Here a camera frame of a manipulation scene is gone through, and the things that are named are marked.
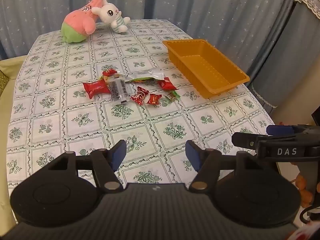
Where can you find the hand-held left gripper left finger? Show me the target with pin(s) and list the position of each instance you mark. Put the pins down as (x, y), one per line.
(117, 155)

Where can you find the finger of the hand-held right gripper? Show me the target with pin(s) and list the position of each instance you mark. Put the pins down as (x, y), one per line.
(280, 130)
(245, 141)

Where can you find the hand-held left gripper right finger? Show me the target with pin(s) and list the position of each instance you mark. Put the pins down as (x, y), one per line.
(193, 155)

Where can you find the green brown candy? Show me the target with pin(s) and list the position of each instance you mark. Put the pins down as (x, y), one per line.
(172, 95)

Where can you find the red white candy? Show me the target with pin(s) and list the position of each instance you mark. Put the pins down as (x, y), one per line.
(140, 95)

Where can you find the clear packet with dark print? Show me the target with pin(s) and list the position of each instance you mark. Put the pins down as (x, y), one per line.
(117, 88)

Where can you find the large red snack packet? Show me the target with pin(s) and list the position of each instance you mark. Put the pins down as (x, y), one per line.
(96, 88)

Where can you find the small red candy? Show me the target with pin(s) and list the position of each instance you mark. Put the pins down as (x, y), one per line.
(109, 73)

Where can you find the orange plastic tray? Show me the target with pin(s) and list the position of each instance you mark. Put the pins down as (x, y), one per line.
(207, 67)

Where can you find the silver green snack packet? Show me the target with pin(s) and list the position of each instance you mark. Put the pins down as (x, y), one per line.
(146, 75)

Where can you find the orange tangerine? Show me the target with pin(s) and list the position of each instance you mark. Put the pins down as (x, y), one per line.
(300, 180)
(307, 196)

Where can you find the floral green white tablecloth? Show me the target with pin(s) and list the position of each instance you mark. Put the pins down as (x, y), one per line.
(75, 120)

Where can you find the lace-trimmed blue cover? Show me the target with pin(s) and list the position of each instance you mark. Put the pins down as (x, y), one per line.
(287, 67)

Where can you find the yellow wrapped candy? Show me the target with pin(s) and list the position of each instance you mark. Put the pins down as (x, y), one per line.
(108, 79)

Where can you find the red patterned white cloth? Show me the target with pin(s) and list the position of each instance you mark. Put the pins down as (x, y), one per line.
(306, 232)

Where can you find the yellow-green sofa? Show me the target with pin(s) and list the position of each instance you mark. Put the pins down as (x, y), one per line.
(6, 130)

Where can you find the green zigzag cushion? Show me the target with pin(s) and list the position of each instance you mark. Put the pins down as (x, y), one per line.
(3, 81)

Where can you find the pink green plush toy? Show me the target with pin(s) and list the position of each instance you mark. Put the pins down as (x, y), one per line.
(77, 22)

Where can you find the blue star-print curtain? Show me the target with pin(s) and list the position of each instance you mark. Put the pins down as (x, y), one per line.
(200, 5)

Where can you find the white rabbit plush toy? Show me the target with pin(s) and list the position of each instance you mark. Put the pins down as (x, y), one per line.
(110, 11)

